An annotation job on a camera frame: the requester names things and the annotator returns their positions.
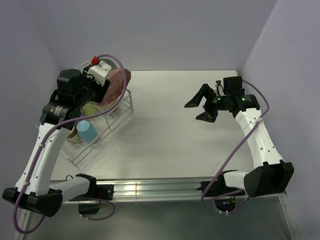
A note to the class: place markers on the pink polka dot plate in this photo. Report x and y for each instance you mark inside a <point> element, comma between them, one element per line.
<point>116,78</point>

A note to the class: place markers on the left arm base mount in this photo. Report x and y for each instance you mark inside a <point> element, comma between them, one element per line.
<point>102,194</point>

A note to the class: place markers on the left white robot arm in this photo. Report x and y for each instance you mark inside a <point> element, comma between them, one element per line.
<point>33,190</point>

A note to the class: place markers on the stainless steel cup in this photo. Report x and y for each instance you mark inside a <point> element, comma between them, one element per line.
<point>73,136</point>

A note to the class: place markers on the teal floral plate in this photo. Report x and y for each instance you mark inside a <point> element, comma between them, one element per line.
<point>112,62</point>

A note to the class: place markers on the white wire dish rack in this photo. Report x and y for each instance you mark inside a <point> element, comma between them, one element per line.
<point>114,115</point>

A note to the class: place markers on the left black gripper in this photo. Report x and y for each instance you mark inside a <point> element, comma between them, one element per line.
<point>100,90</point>

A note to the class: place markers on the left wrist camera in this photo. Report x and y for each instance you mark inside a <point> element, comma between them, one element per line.
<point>99,69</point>

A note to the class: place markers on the yellow green mug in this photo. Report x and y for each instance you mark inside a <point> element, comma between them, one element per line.
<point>89,109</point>

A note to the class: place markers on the light blue mug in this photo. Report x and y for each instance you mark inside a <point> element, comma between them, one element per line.
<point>86,131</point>

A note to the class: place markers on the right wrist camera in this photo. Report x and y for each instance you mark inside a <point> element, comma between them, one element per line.
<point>219,88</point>

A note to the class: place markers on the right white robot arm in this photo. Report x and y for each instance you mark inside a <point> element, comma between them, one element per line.
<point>270,174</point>

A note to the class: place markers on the aluminium frame rail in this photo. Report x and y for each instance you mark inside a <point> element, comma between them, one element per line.
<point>155,189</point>

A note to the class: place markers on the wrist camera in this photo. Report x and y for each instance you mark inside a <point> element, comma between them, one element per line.
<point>219,88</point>
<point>99,69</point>

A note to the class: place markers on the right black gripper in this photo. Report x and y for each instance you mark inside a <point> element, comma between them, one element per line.
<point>205,91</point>

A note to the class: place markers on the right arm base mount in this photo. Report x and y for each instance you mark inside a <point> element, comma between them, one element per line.
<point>228,203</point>

